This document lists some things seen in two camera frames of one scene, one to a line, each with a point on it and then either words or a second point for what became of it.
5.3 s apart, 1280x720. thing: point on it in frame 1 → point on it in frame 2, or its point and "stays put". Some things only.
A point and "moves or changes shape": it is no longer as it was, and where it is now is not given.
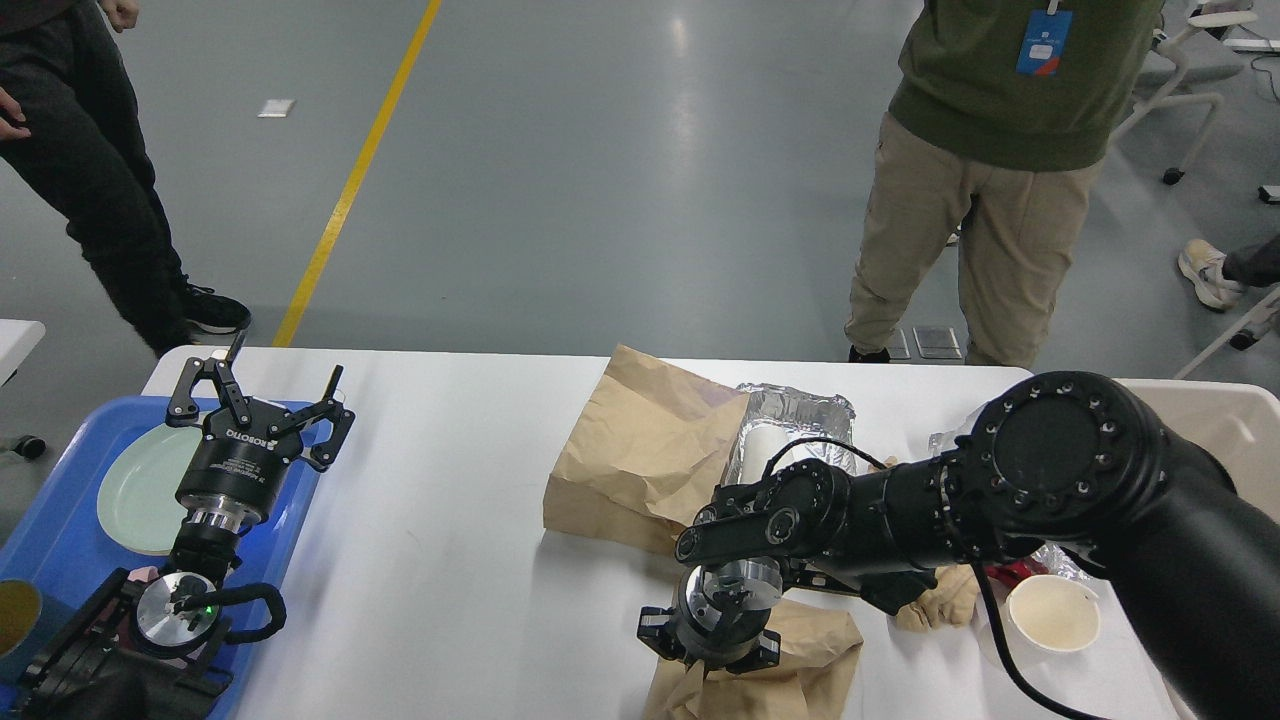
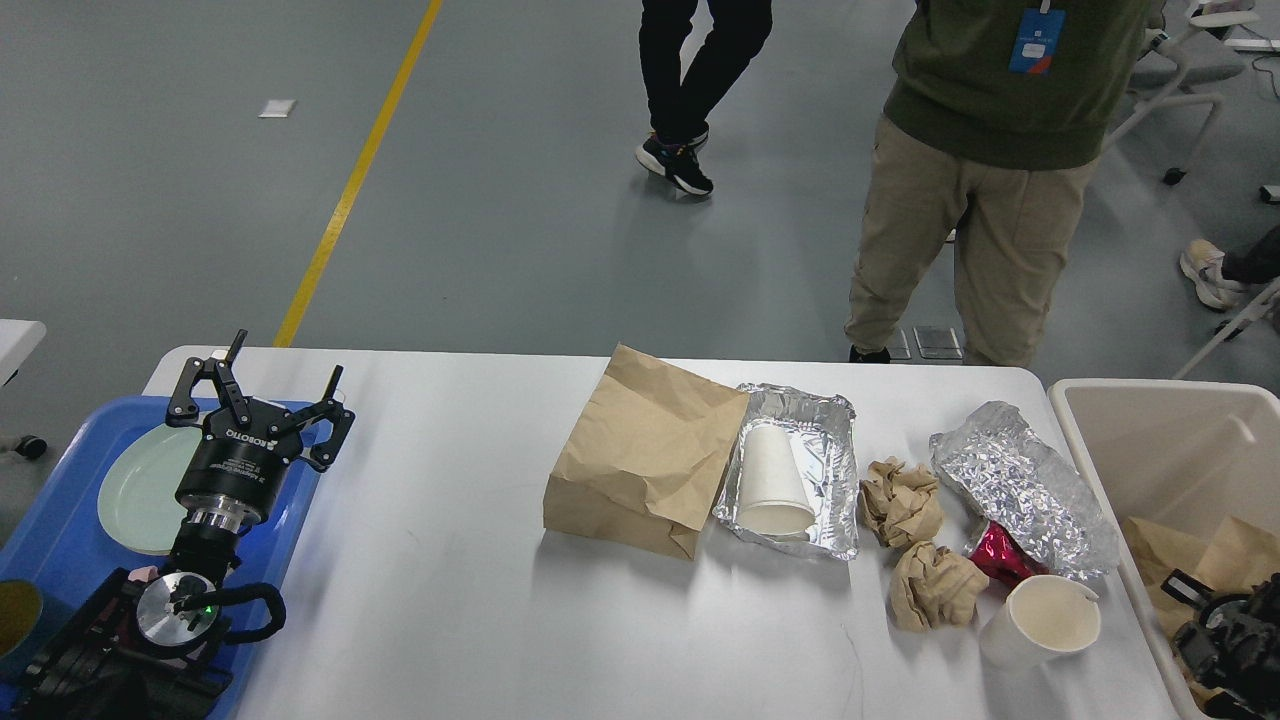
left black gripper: (241, 459) stays put
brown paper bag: (648, 456) stays put
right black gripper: (722, 612) → (1235, 642)
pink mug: (145, 574) stays put
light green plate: (139, 504) stays put
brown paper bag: (820, 656) moves or changes shape
